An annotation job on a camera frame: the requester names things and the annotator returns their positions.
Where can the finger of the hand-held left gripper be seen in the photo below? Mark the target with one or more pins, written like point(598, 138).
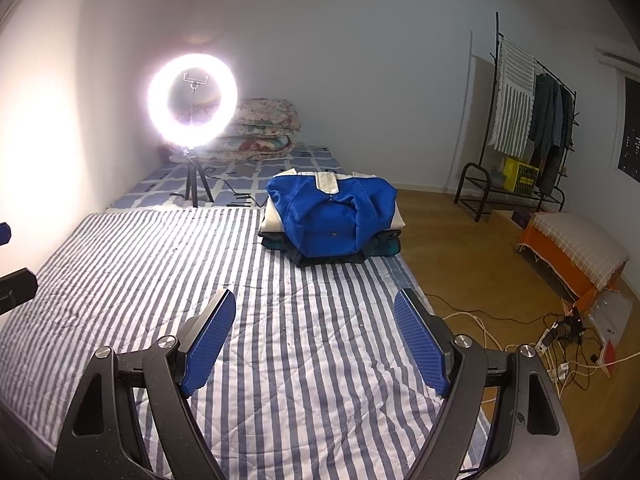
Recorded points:
point(17, 290)
point(4, 234)

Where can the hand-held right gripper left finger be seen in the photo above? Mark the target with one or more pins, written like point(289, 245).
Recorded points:
point(210, 340)

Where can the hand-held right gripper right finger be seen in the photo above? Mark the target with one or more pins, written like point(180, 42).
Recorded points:
point(420, 340)

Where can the beige and blue jacket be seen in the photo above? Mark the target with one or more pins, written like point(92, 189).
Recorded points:
point(320, 225)

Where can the black clothes rack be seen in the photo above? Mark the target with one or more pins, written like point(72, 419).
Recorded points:
point(497, 25)

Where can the blue white striped blanket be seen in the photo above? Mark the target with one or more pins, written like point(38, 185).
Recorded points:
point(150, 260)

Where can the black folded garment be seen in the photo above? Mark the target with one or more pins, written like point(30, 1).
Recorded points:
point(320, 261)

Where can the white power strip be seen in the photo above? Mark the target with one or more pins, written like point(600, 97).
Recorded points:
point(559, 372)

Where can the black charger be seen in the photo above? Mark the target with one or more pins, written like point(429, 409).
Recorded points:
point(570, 327)

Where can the black tripod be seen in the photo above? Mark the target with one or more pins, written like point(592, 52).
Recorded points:
point(192, 185)

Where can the orange stool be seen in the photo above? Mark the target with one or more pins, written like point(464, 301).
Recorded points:
point(555, 255)

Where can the cream knitted stool cover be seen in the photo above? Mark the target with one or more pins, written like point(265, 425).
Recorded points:
point(580, 240)

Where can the yellow crate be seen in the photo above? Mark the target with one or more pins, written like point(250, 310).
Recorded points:
point(520, 175)

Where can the clear plastic packaging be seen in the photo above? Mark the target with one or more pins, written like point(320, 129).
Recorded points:
point(612, 315)

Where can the blue checked bedsheet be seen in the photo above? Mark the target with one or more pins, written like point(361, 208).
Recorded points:
point(300, 165)

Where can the folded floral quilt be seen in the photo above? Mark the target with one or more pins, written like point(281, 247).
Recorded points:
point(260, 130)

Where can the black hanging garment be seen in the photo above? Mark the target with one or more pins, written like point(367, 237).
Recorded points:
point(565, 130)

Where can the grey hanging jacket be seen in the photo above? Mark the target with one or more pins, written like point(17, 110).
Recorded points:
point(542, 110)

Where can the striped towel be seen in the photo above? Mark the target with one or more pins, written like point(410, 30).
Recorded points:
point(510, 90)

